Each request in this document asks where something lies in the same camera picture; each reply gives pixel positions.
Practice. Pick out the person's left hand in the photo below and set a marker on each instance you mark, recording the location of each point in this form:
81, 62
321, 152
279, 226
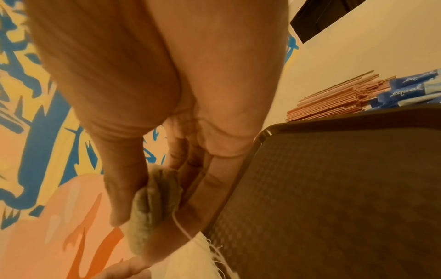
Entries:
124, 271

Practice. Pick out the person's right hand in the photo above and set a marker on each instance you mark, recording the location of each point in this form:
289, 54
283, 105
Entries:
207, 60

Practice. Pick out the bunch of tea bags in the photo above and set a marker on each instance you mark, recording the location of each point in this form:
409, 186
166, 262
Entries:
148, 212

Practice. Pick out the dark brown tray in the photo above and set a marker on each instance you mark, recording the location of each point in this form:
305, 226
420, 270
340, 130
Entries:
331, 201

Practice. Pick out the pile of blue sachets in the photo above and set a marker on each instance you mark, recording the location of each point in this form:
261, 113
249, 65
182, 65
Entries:
406, 90

